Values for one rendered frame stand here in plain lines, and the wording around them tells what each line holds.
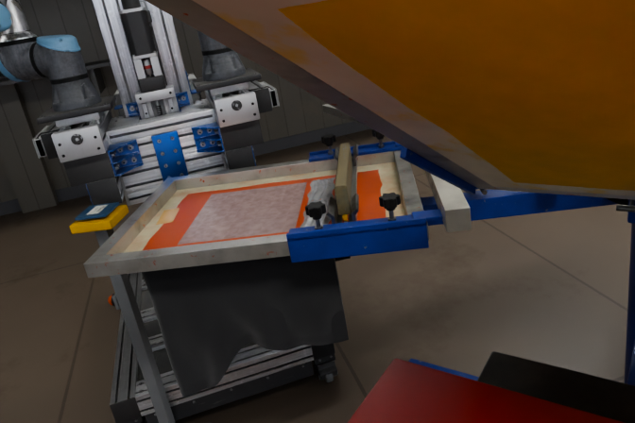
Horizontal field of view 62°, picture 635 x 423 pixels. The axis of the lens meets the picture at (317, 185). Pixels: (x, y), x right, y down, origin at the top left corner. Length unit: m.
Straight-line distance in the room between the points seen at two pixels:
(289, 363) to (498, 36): 1.93
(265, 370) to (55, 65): 1.32
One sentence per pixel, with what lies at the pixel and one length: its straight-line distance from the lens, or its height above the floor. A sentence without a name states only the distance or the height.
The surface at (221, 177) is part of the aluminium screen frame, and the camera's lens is 1.74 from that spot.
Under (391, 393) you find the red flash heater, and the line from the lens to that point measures 0.57.
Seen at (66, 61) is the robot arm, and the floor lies 1.41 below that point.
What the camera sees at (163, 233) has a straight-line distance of 1.48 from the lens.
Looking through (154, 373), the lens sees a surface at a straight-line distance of 2.02.
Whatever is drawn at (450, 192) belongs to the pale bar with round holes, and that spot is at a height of 1.04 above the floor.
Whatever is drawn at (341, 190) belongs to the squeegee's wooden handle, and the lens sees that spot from 1.24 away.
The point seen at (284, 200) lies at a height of 0.95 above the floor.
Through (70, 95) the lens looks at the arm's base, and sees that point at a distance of 1.89.
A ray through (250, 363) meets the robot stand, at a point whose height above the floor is 0.21.
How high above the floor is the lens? 1.49
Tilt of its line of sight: 20 degrees down
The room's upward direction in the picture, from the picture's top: 10 degrees counter-clockwise
